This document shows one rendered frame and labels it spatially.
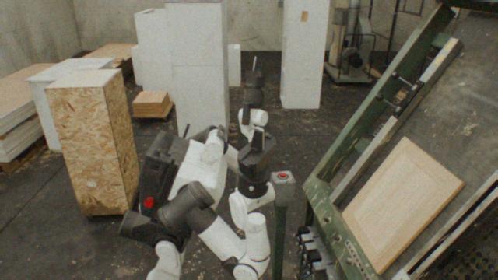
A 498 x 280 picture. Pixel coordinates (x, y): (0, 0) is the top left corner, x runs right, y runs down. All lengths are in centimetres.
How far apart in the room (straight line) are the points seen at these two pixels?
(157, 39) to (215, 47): 202
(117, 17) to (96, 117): 751
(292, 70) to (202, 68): 193
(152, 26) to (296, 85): 240
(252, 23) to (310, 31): 449
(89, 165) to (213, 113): 151
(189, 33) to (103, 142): 146
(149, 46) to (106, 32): 484
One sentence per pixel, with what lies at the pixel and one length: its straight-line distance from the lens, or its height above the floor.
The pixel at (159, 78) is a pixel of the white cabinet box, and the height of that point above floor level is 46.
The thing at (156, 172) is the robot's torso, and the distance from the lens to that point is 117.
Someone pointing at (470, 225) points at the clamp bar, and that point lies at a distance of 126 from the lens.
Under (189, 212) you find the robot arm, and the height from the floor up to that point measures 131.
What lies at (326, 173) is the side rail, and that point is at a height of 93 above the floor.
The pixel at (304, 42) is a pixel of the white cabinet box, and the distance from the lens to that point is 505.
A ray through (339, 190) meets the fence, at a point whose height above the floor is 97.
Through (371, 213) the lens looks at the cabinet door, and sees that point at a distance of 158.
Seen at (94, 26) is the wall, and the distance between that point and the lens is 1031.
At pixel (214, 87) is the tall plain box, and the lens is 361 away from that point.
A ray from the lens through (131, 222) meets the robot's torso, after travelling 143.
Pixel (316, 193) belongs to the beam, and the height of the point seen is 86.
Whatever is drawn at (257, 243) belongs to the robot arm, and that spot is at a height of 126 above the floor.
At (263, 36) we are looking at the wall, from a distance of 943.
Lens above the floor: 196
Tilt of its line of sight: 27 degrees down
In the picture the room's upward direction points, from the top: straight up
